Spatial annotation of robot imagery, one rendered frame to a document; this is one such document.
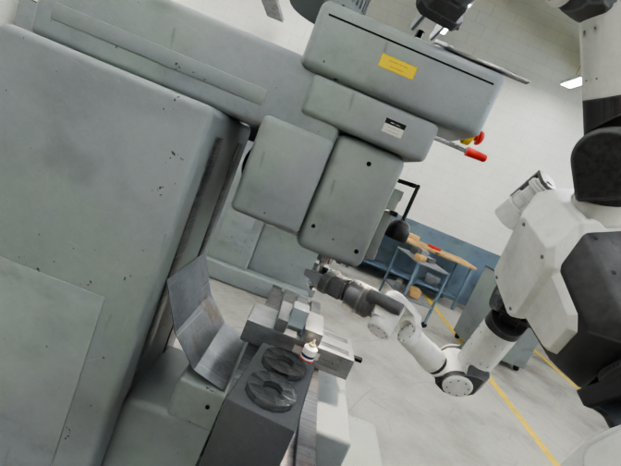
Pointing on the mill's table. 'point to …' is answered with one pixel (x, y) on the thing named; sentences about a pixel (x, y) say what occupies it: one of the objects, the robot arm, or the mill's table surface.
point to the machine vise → (332, 354)
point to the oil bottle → (309, 352)
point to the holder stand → (261, 410)
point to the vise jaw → (313, 328)
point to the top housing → (402, 71)
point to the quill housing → (349, 200)
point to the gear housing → (370, 119)
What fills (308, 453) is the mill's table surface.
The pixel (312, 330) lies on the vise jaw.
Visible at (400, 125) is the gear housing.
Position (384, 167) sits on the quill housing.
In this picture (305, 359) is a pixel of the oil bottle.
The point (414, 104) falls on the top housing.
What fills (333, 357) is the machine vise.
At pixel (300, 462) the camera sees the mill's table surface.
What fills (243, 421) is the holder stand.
